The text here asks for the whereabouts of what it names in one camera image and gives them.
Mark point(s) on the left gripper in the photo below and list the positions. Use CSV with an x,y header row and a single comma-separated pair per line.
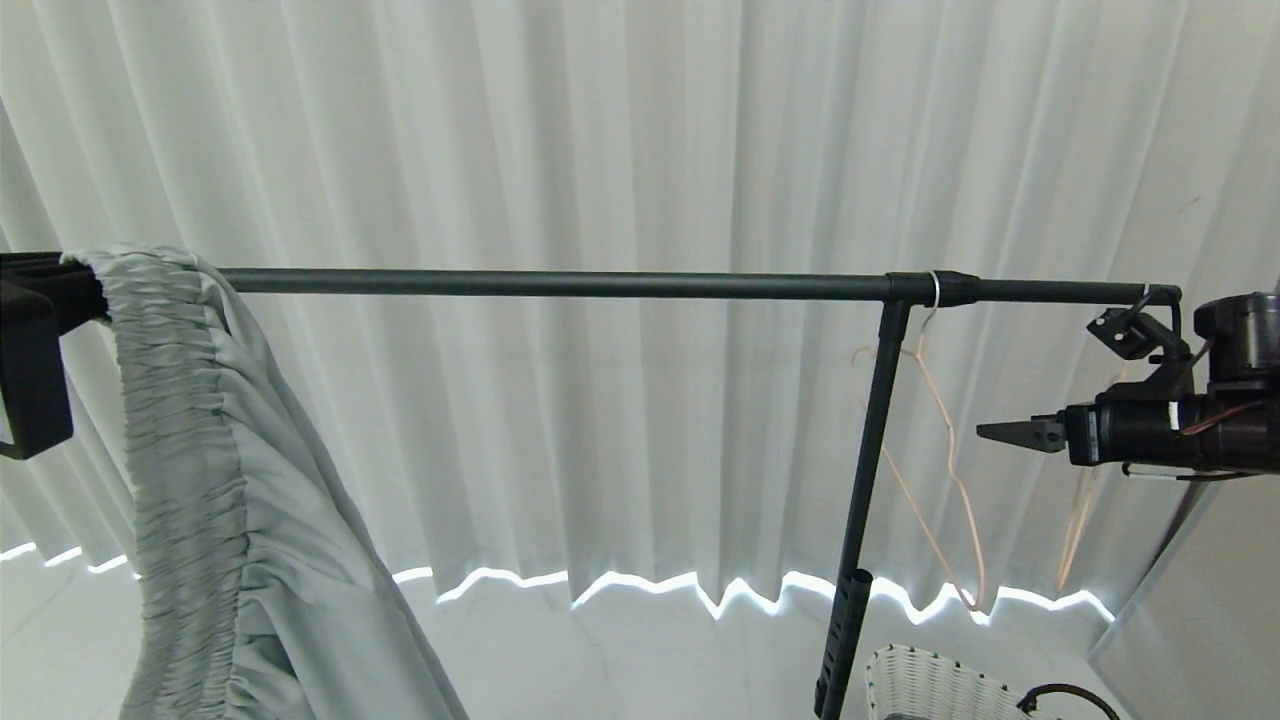
x,y
35,380

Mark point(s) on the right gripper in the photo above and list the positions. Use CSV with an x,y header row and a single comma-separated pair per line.
x,y
1140,435

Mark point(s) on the pale grey garment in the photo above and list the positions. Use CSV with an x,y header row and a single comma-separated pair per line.
x,y
240,520

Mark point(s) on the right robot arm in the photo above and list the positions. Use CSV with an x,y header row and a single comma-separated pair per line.
x,y
1245,340

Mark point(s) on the pink clothes hanger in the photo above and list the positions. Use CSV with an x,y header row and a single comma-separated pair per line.
x,y
950,440
1070,540

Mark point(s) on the white laundry basket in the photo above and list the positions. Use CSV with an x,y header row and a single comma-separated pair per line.
x,y
930,685

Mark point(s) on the black clothes rack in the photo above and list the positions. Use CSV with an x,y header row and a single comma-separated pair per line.
x,y
600,284

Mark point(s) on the white curtain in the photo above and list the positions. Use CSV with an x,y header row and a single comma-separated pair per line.
x,y
620,150

